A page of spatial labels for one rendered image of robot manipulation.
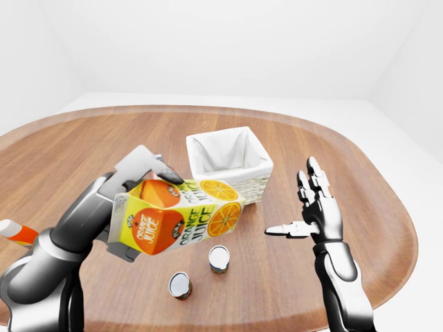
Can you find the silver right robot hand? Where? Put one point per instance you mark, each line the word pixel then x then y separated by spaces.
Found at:
pixel 325 214

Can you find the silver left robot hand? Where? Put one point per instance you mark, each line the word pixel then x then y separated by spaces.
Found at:
pixel 84 214

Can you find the orange juice carton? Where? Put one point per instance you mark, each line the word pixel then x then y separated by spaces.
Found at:
pixel 187 218

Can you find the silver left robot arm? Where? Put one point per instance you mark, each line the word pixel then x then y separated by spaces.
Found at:
pixel 34 276

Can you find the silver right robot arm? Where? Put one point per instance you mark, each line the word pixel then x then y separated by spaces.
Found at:
pixel 342 290

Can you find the white lined wicker basket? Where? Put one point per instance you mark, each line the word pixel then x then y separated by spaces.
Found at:
pixel 228 155

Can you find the orange bottle with white cap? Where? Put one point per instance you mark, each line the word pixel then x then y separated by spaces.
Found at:
pixel 20 234

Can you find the small tin with silver lid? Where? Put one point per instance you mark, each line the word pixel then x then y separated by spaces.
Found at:
pixel 219 258
pixel 180 285

